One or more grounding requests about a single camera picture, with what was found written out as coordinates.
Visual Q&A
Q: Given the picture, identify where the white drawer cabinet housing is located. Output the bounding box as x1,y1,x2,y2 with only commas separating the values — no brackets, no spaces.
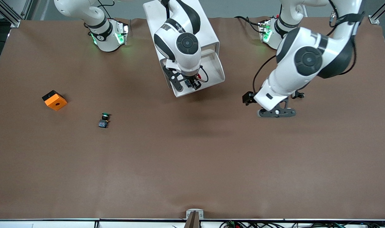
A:
143,0,220,89

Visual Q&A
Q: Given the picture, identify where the brown table cover sheet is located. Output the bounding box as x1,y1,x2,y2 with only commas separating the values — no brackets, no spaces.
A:
0,16,385,220

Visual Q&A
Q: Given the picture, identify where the orange box with hole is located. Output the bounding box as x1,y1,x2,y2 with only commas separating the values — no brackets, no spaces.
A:
42,90,68,111

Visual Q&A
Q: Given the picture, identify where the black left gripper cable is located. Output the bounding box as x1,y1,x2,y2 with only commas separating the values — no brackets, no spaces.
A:
252,55,276,94

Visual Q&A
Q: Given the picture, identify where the black base cable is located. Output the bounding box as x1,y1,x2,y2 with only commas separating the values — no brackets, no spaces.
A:
234,15,263,35
97,0,129,24

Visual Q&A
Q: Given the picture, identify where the green push button switch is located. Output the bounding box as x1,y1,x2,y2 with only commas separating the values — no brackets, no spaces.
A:
98,112,112,129

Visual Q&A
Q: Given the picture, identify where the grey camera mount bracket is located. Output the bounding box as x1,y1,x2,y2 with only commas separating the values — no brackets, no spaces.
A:
185,208,204,228

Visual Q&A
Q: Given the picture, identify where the bundle of loose cables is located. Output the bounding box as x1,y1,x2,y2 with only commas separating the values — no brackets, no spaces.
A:
219,221,385,228

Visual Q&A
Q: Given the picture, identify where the aluminium frame profile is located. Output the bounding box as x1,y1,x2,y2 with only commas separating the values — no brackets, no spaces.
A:
0,0,22,28
368,0,385,25

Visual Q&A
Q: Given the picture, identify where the black table edge rail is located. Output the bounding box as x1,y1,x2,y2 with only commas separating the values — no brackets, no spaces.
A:
0,218,385,222

